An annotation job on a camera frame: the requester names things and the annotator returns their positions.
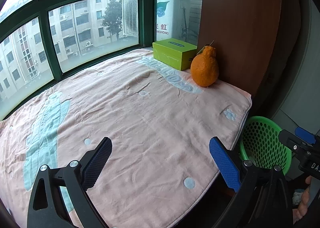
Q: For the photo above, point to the white louvred vent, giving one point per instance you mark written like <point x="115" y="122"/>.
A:
<point x="130" y="15"/>

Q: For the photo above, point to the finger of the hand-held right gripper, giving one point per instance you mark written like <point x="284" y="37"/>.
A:
<point x="292" y="142"/>
<point x="305" y="134"/>

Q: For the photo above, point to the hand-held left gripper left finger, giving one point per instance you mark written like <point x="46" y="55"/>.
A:
<point x="97" y="160"/>

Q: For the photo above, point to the brown wooden cabinet panel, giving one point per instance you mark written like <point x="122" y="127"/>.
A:
<point x="237" y="30"/>

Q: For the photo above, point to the green plastic mesh basket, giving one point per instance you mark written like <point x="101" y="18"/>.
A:
<point x="257" y="140"/>

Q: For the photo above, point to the green tree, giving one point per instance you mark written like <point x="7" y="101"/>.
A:
<point x="113" y="20"/>

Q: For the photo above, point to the dark green window frame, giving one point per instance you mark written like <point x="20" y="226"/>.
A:
<point x="45" y="5"/>

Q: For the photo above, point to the beige apartment building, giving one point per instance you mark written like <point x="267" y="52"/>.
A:
<point x="25" y="50"/>

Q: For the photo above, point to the person's right hand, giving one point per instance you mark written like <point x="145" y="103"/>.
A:
<point x="303" y="203"/>

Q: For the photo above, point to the white outdoor air conditioner unit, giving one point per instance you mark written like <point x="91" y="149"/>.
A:
<point x="167" y="17"/>

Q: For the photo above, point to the pink printed blanket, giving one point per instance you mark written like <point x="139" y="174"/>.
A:
<point x="137" y="117"/>

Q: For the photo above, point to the green tissue box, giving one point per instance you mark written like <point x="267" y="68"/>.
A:
<point x="172" y="55"/>

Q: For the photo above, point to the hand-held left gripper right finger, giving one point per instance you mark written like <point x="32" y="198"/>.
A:
<point x="225" y="163"/>

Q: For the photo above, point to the bumpy orange citrus fruit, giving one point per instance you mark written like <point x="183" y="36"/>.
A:
<point x="205" y="70"/>

